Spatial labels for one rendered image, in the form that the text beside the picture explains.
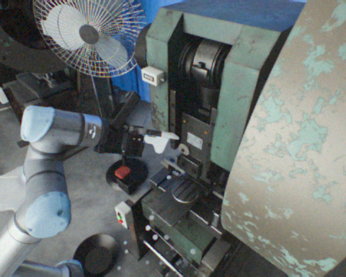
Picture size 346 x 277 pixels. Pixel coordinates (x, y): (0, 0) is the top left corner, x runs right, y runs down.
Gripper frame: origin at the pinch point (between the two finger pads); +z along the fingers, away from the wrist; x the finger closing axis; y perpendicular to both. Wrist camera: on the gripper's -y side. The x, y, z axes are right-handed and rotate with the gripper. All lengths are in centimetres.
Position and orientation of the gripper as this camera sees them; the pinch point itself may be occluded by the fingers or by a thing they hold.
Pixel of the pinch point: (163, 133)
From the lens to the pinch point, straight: 69.4
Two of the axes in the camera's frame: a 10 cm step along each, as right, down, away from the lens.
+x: 6.1, 1.1, -7.8
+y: -1.6, 9.9, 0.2
